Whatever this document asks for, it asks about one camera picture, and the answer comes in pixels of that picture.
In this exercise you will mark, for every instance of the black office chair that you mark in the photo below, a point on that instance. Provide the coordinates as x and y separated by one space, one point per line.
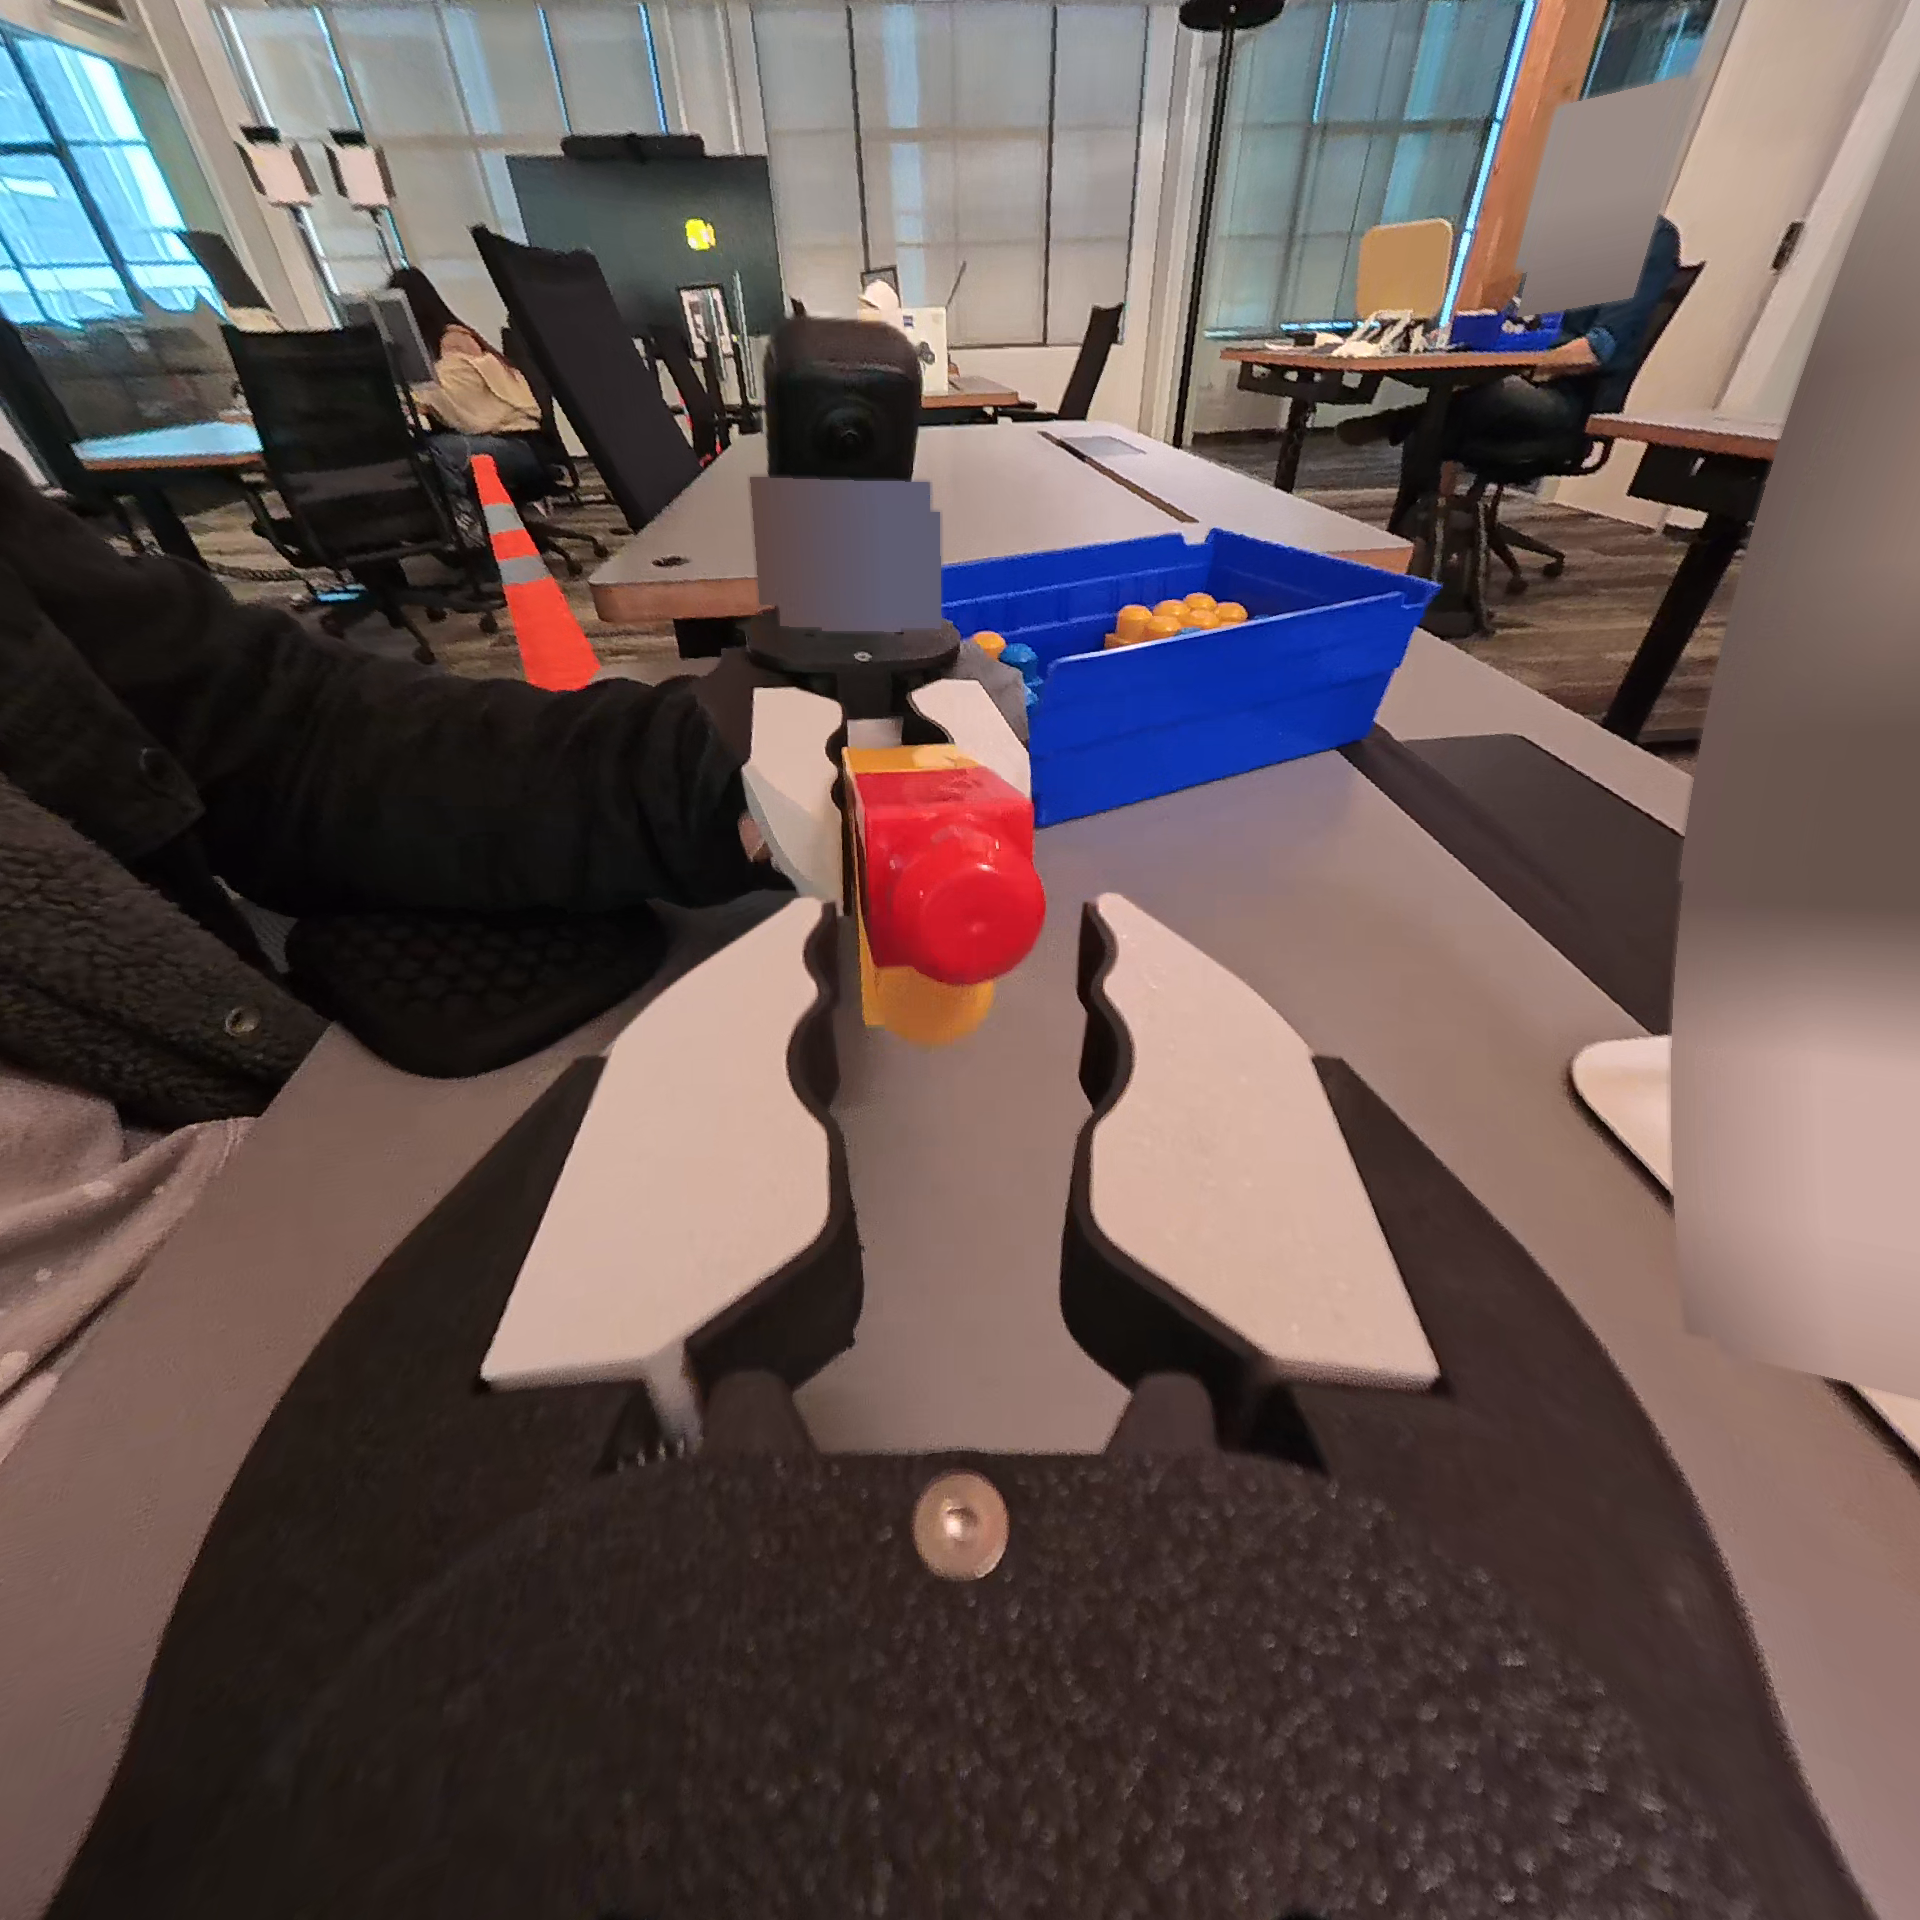
331 435
1672 344
1092 361

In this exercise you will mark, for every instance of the grey wood-edged table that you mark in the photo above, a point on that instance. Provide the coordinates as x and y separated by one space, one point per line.
1034 495

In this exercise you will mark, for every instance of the pile of colourful blocks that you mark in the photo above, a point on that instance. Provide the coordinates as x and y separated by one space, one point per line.
1179 619

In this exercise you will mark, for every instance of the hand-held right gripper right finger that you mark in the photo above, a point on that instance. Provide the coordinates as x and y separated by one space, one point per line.
1245 1215

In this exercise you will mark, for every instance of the black mesh chair armrest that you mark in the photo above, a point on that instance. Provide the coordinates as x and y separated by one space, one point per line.
464 991

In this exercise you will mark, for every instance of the wooden post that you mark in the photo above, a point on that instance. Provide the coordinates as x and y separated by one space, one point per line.
1553 38

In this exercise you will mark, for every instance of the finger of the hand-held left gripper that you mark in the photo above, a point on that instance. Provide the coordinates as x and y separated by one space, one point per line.
975 729
788 781

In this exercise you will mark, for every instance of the black wall screen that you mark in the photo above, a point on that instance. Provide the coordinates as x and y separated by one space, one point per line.
630 224

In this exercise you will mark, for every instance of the red single-stud block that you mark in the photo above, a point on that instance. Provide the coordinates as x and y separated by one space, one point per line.
944 884

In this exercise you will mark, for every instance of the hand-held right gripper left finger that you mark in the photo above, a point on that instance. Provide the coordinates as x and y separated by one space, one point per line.
675 1201

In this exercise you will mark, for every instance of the pale grey garment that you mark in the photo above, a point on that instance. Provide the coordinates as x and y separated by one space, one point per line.
75 1230

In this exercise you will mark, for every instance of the wood-edged office table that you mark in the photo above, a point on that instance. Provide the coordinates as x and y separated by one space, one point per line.
1351 356
1694 435
164 442

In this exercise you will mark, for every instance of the blue plastic bin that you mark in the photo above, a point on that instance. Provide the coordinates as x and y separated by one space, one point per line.
1201 734

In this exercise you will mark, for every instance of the dark fleece jacket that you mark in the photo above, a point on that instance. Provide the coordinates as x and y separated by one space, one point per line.
121 975

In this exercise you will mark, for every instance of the small blue bin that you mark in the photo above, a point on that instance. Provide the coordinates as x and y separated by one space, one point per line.
1500 333

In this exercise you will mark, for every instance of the pale desk divider board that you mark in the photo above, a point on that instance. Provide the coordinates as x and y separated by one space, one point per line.
1403 262

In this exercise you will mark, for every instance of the yellow two-stud block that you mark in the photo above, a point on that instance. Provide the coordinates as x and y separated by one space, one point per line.
930 1013

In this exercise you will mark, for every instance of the white document stand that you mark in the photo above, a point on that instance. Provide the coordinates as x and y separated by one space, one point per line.
1629 1095

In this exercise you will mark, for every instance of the orange traffic cone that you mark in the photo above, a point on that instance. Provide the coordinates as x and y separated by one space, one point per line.
532 614

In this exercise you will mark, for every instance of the black floor lamp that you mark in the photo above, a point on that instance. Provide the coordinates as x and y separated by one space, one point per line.
1209 224

